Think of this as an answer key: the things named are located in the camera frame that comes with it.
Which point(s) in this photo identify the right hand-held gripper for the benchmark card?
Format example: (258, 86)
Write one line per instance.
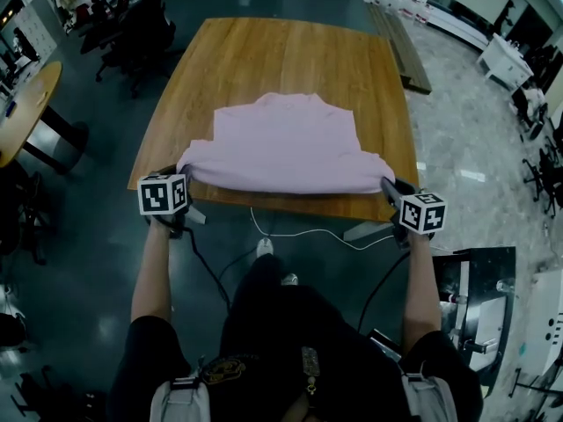
(420, 213)

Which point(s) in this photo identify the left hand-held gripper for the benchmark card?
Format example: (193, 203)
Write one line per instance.
(163, 198)

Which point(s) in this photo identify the pink shirt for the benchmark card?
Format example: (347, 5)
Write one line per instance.
(286, 147)

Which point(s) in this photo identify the person's left forearm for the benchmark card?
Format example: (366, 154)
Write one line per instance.
(151, 275)

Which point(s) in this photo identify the person's right forearm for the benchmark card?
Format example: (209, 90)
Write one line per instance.
(422, 288)

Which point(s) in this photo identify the person's left shoe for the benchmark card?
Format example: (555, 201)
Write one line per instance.
(265, 246)

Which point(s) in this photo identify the person's shoe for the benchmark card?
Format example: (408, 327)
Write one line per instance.
(265, 246)
(290, 278)

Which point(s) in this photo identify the black cart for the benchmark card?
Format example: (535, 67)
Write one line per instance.
(479, 271)

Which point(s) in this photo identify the clear bottle red label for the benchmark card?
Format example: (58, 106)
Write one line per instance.
(455, 298)

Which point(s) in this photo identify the dark wooden plank bench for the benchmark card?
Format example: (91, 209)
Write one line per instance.
(404, 51)

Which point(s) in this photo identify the black office chair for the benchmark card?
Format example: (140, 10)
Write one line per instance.
(136, 42)

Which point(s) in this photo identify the person's right shoe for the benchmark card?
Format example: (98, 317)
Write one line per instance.
(290, 278)

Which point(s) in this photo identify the rectangular wooden table white legs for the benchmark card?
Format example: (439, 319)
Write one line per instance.
(264, 60)

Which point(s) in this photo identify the row of black swivel chairs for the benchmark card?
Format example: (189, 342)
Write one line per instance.
(547, 169)

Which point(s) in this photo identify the round wooden table black base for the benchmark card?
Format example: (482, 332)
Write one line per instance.
(26, 112)

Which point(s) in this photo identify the white cabinet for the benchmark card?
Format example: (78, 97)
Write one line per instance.
(506, 62)

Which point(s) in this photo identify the white tray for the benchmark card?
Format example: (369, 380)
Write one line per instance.
(490, 328)

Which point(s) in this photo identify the person's black trousers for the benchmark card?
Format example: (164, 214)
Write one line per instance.
(286, 315)

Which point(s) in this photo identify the row of white bottles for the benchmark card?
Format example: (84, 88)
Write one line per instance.
(400, 0)

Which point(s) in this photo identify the beaded pendant with key charm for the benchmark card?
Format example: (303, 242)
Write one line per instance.
(310, 363)

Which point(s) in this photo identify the person's black shirt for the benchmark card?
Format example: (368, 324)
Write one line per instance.
(149, 367)

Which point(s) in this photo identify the white machine housing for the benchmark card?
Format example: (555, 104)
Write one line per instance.
(545, 323)

